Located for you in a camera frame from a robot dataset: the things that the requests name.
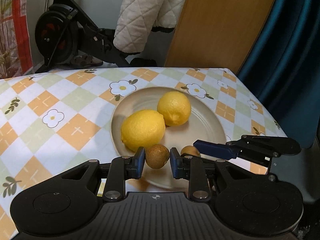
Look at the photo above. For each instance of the grey slipper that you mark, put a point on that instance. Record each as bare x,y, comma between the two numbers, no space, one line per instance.
85,60

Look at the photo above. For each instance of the wooden board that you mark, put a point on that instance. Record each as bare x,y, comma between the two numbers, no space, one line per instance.
220,25

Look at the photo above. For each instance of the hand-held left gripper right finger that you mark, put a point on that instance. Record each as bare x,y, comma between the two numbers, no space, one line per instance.
175,165

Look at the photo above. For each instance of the printed wall cloth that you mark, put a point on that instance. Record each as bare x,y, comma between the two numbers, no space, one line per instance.
17,30

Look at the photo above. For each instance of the black exercise bike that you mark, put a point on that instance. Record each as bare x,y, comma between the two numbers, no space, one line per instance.
60,37

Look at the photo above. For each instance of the brown kiwi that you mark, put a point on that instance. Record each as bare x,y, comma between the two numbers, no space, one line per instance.
157,156
188,150

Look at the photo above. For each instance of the beige round plate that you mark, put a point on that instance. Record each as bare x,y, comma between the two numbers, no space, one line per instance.
200,125

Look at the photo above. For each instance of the white quilted jacket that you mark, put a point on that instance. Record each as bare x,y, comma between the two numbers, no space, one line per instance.
140,12

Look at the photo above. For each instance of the teal curtain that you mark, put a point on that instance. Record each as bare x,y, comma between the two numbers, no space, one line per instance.
292,55

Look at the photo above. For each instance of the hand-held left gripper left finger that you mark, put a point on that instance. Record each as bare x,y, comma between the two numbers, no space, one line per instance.
138,162

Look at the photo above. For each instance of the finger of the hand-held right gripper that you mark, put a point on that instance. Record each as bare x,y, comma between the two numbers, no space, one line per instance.
215,148

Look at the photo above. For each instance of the checked floral tablecloth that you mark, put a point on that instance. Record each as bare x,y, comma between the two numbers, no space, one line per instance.
62,110

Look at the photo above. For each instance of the yellow lemon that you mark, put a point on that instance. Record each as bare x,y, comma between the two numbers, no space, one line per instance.
143,130
174,108

